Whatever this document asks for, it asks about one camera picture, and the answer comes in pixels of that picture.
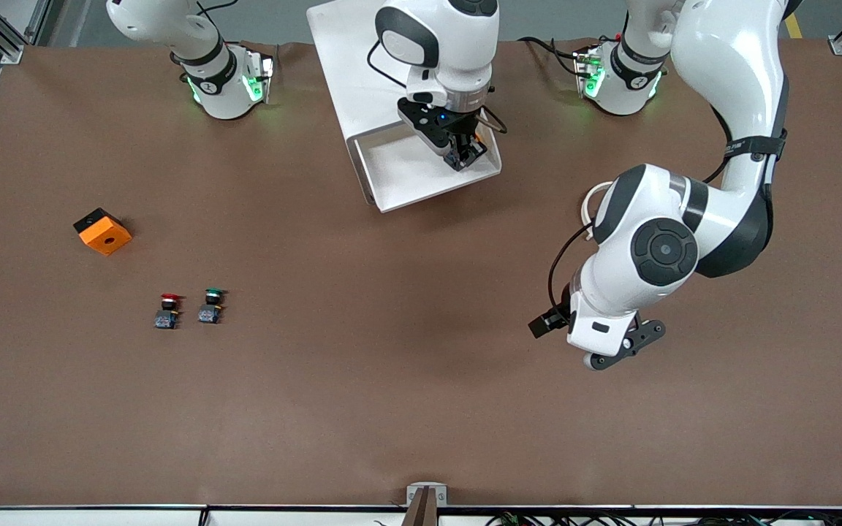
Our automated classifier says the cream cabinet drawer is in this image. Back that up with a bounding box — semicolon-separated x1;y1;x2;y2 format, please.
346;110;504;214

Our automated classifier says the white drawer cabinet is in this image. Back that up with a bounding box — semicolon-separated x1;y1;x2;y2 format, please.
306;0;486;147

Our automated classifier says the orange and black button box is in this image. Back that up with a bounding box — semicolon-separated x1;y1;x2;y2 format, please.
72;207;133;257

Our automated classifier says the brown table cover sheet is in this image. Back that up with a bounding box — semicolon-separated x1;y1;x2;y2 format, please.
0;38;842;508

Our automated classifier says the white curved plastic bracket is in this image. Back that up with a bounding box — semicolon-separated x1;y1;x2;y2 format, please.
580;181;613;242

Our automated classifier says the black base cable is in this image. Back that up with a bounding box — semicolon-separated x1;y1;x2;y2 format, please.
517;35;584;77

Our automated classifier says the metal bracket with brown post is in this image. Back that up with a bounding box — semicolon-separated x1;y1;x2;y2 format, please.
406;482;448;526

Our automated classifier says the green push button switch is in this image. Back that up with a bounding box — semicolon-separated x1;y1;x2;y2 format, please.
197;288;228;325

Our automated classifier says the red push button switch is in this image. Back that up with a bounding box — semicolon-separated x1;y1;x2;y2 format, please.
154;293;184;330

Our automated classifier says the white table edge rail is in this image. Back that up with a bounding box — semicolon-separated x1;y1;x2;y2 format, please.
0;504;842;526

